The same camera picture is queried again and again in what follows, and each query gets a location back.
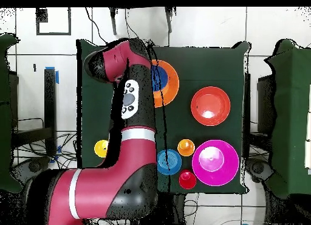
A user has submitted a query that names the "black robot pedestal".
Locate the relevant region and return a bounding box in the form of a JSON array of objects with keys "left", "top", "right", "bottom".
[{"left": 157, "top": 193, "right": 187, "bottom": 225}]

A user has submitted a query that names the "shallow red-orange bowl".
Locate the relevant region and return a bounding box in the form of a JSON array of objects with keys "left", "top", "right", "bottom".
[{"left": 190, "top": 86, "right": 231, "bottom": 126}]

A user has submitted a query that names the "black floor cable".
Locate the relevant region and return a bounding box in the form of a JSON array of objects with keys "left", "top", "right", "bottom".
[
  {"left": 125, "top": 8, "right": 140, "bottom": 40},
  {"left": 84, "top": 7, "right": 111, "bottom": 46}
]

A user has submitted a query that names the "black table frame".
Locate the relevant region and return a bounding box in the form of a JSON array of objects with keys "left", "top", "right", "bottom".
[
  {"left": 9, "top": 67, "right": 58, "bottom": 158},
  {"left": 243, "top": 72, "right": 274, "bottom": 160}
]

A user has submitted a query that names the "green cloth side table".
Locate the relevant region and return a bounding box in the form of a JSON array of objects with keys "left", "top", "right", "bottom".
[
  {"left": 0, "top": 33, "right": 23, "bottom": 194},
  {"left": 264, "top": 38, "right": 311, "bottom": 199}
]

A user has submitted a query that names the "tangle of floor cables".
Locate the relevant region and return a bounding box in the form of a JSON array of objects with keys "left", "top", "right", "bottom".
[{"left": 12, "top": 131, "right": 78, "bottom": 170}]

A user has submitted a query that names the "dark blue bowl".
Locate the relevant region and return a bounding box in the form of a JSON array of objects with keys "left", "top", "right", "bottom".
[{"left": 151, "top": 65, "right": 169, "bottom": 92}]

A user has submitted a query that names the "dark green tablecloth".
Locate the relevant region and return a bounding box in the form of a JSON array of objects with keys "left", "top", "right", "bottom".
[{"left": 76, "top": 38, "right": 251, "bottom": 195}]

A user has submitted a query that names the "large pink bowl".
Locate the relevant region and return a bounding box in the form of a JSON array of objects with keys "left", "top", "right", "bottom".
[{"left": 191, "top": 139, "right": 241, "bottom": 187}]

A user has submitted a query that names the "black square floor frame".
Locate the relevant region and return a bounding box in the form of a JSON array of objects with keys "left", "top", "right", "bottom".
[{"left": 35, "top": 7, "right": 72, "bottom": 36}]

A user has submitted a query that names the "black tripod leg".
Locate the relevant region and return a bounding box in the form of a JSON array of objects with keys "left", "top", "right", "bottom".
[
  {"left": 108, "top": 7, "right": 118, "bottom": 36},
  {"left": 165, "top": 7, "right": 174, "bottom": 34}
]

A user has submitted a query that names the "light blue bowl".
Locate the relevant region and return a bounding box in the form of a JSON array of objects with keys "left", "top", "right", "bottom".
[{"left": 157, "top": 148, "right": 182, "bottom": 176}]

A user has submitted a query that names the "red cup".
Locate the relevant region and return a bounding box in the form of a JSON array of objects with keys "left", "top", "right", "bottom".
[{"left": 179, "top": 169, "right": 197, "bottom": 190}]

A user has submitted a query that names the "yellow cup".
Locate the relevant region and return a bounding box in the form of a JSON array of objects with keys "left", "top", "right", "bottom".
[{"left": 94, "top": 139, "right": 109, "bottom": 159}]

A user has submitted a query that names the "blue tape piece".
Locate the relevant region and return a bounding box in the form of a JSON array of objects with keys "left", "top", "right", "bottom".
[{"left": 45, "top": 66, "right": 60, "bottom": 85}]

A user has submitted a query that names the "small orange cup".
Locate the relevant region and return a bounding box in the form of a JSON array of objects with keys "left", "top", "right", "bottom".
[{"left": 177, "top": 139, "right": 196, "bottom": 158}]

